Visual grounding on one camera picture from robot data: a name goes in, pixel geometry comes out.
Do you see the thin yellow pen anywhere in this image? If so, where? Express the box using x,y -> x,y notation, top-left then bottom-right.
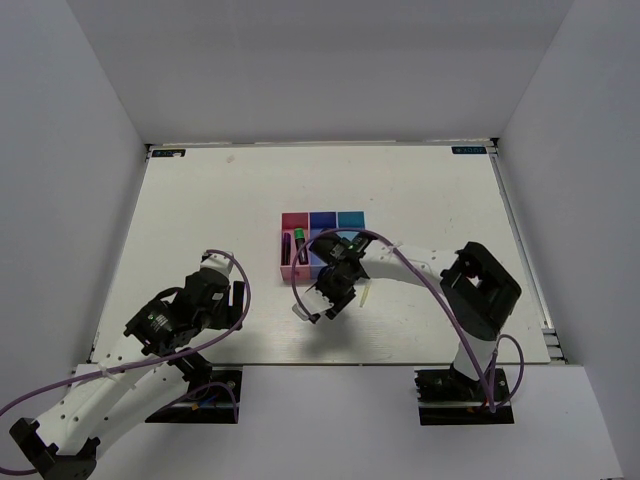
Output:
359,283 -> 371,308

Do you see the green cap black highlighter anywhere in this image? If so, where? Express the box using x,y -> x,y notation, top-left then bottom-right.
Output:
294,228 -> 306,250

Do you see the purple cap black highlighter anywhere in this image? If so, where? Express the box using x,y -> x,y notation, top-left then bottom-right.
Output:
281,232 -> 292,266

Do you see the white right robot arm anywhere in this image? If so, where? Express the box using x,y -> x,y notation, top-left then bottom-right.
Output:
299,230 -> 522,399

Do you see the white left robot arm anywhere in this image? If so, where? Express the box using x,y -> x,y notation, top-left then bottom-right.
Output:
9,249 -> 251,479

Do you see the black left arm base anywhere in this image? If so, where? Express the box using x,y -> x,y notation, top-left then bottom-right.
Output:
145,353 -> 243,425

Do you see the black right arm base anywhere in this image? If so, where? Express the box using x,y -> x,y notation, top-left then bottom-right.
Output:
414,368 -> 515,426

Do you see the dark blue storage bin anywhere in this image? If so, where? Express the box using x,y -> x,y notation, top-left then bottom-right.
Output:
308,212 -> 337,280

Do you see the light blue storage bin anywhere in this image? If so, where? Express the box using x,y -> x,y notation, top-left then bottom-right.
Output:
337,211 -> 366,230

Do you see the pink storage bin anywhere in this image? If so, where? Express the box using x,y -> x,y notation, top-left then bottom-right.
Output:
280,212 -> 311,283

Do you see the blue label left corner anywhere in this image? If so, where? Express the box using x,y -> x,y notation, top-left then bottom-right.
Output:
151,149 -> 186,158

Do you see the blue label corner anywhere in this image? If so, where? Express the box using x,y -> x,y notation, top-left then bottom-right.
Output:
451,145 -> 487,155
151,149 -> 186,158

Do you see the blue label right corner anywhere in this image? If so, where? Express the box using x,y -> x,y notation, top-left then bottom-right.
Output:
451,145 -> 487,155

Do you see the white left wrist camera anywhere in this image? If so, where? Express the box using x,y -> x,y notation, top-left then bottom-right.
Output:
200,251 -> 234,277

